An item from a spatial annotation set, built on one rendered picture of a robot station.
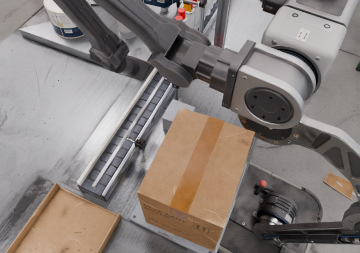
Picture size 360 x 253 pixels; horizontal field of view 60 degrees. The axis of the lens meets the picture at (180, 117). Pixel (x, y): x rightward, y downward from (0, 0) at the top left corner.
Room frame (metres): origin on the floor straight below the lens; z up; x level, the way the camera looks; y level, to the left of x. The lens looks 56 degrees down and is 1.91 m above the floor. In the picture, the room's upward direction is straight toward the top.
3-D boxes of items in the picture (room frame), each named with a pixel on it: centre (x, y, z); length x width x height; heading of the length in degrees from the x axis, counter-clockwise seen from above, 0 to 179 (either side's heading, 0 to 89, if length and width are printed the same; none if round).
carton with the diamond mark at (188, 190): (0.39, -0.05, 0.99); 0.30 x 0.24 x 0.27; 157
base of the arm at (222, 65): (0.43, -0.08, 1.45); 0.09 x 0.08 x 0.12; 149
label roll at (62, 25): (1.26, 0.52, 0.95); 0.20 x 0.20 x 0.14
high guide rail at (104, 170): (0.87, 0.05, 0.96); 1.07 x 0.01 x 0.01; 155
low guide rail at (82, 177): (0.90, 0.12, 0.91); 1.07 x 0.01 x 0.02; 155
